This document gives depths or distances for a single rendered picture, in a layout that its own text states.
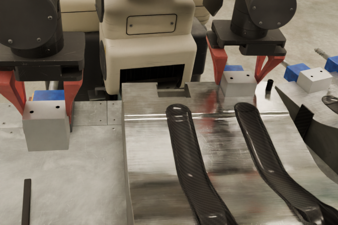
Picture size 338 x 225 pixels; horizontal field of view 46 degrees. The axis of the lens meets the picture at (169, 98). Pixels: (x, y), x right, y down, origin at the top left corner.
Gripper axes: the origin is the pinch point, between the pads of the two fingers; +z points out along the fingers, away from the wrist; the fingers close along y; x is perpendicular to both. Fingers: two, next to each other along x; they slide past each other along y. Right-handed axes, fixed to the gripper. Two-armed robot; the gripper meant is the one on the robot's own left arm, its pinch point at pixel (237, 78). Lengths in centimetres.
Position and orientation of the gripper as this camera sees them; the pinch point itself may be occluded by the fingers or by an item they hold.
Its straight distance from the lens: 67.3
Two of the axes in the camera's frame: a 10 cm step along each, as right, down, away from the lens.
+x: -1.3, -6.2, 7.8
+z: -0.8, 7.9, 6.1
